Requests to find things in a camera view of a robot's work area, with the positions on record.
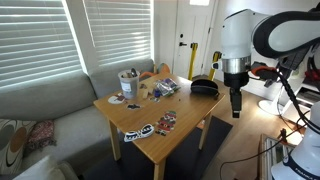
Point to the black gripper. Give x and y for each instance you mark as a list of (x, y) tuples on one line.
[(235, 82)]

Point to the silver spoon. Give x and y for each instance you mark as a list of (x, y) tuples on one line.
[(133, 72)]

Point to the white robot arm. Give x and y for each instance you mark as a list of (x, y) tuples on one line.
[(272, 36)]

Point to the black glasses case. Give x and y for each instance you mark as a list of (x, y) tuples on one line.
[(204, 86)]

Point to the white floor lamp base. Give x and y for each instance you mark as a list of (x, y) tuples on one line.
[(271, 107)]

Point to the wooden table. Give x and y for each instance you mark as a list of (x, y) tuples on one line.
[(190, 109)]

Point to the orange octopus plush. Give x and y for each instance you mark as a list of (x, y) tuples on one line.
[(163, 67)]

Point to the small blue bottle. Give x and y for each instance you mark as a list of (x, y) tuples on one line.
[(157, 93)]

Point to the dark floor rug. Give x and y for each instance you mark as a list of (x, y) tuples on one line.
[(186, 162)]

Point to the white door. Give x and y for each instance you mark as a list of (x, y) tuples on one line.
[(192, 26)]

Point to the black white patterned sticker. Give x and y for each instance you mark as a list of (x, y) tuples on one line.
[(146, 131)]

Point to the small black sticker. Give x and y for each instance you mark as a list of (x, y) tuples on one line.
[(133, 106)]

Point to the round white sticker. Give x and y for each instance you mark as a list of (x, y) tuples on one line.
[(116, 99)]

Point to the grey sofa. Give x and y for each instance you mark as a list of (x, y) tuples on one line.
[(81, 132)]

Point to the red patterned cushion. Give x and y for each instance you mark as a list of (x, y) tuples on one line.
[(41, 136)]

